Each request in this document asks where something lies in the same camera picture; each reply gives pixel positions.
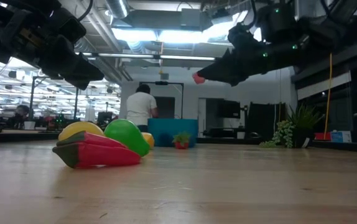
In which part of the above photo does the yellow hanging strap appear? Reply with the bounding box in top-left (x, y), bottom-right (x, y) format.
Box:
top-left (323, 52), bottom-right (334, 140)

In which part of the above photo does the blue cardboard box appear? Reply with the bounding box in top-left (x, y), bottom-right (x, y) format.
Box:
top-left (330, 130), bottom-right (353, 143)

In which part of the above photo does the blue plastic tupperware container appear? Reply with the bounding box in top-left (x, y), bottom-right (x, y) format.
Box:
top-left (147, 118), bottom-right (199, 148)

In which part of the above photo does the green toy pear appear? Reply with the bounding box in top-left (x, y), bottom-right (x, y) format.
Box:
top-left (104, 118), bottom-right (151, 157)

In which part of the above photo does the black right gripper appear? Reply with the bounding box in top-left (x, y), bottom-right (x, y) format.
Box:
top-left (197, 21), bottom-right (348, 87)

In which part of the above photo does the yellow toy lemon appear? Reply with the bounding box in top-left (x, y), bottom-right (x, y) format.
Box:
top-left (58, 121), bottom-right (105, 142)

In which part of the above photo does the black gantry frame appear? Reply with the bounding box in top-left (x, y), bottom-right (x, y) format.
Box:
top-left (139, 81), bottom-right (185, 119)
top-left (29, 76), bottom-right (80, 121)

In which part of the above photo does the yellow toy banana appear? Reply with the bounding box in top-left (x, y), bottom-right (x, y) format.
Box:
top-left (141, 132), bottom-right (155, 149)

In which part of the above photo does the black wall television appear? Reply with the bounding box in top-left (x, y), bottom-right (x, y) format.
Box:
top-left (217, 99), bottom-right (241, 119)

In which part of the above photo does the person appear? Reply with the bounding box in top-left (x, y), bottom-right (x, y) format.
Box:
top-left (10, 105), bottom-right (32, 129)
top-left (126, 83), bottom-right (160, 133)

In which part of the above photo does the green potted artificial plant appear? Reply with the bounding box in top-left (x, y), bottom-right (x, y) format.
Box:
top-left (259, 103), bottom-right (326, 149)

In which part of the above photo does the red box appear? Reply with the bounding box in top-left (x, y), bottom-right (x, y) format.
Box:
top-left (314, 132), bottom-right (332, 141)

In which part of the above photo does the black standing panel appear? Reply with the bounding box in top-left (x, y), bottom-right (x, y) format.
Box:
top-left (248, 101), bottom-right (287, 138)

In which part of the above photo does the leafy red toy strawberry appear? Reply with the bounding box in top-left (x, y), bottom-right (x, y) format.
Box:
top-left (172, 131), bottom-right (192, 150)

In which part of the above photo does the long ceiling light fixture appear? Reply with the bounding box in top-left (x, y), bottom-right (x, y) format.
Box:
top-left (78, 52), bottom-right (216, 62)

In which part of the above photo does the silver ceiling duct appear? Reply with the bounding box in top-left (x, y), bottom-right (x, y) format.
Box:
top-left (105, 0), bottom-right (130, 19)

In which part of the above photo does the red toy chili pepper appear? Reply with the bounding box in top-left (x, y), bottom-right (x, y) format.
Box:
top-left (52, 131), bottom-right (142, 170)

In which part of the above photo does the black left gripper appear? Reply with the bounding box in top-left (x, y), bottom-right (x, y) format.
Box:
top-left (0, 9), bottom-right (105, 91)

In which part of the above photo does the black aluminium table frame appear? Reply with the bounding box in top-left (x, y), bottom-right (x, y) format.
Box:
top-left (0, 129), bottom-right (357, 154)

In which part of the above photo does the small black monitor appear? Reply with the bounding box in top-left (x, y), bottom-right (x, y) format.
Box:
top-left (96, 111), bottom-right (113, 125)

